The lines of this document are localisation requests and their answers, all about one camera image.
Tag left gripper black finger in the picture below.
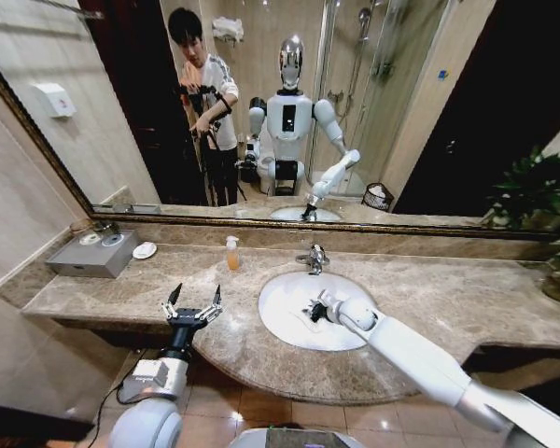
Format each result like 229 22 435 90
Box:
202 284 226 325
161 282 184 321

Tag white towel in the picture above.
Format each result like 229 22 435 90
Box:
292 301 356 340

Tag white oval sink basin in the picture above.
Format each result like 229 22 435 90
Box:
258 270 380 352

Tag chrome faucet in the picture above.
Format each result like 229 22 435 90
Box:
294 243 330 276

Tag orange liquid soap bottle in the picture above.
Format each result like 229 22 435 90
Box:
224 235 241 272

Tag grey amenity tray box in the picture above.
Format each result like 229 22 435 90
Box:
44 228 142 280

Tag white robot front shell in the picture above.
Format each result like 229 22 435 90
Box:
226 425 368 448

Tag black cable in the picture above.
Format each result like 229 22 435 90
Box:
80 371 139 448

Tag large framed wall mirror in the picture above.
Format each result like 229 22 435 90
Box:
0 0 560 242

